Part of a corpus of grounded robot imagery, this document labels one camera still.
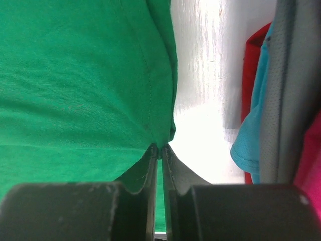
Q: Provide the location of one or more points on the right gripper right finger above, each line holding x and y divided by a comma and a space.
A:
179, 182

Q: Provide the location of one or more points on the grey folded t-shirt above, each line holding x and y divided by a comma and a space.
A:
292, 97

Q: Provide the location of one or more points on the green t-shirt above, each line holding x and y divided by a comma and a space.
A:
86, 87

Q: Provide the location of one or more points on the red folded t-shirt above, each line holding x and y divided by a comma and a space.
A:
254, 62

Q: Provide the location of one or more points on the pink folded t-shirt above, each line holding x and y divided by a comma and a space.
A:
308, 173

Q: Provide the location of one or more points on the blue folded t-shirt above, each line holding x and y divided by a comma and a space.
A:
245, 149

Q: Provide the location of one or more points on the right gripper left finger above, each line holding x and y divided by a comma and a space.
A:
135, 215

